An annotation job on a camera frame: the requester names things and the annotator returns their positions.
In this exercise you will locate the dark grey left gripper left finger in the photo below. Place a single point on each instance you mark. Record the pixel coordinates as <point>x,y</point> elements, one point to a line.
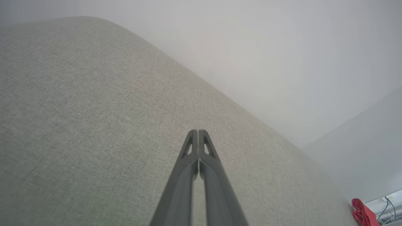
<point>177,194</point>

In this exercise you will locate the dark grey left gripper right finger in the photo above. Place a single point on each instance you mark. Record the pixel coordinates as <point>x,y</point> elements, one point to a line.
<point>220,194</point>

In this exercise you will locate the red basketball jersey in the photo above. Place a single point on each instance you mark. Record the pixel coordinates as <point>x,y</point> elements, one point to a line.
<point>361,213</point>

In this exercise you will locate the grey fabric sofa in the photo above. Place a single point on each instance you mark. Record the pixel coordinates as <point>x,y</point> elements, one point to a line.
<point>94,125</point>

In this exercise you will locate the white shelf unit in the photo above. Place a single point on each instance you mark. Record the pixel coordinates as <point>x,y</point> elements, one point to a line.
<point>397,196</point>

